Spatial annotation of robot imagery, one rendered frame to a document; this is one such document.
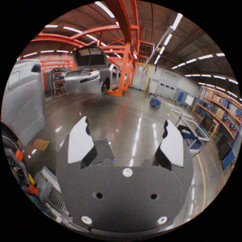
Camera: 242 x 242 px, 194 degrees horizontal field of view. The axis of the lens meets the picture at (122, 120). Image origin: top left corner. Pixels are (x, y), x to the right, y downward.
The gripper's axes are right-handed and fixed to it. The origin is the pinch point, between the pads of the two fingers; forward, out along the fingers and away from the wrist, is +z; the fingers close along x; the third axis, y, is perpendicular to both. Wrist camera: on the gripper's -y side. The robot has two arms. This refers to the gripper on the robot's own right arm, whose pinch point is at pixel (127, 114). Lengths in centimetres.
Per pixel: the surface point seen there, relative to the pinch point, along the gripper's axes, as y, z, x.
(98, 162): 86, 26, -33
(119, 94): 59, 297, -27
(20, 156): 27, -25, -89
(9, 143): 11, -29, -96
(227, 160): 147, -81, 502
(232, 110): -82, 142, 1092
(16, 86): -29, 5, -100
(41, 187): 87, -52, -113
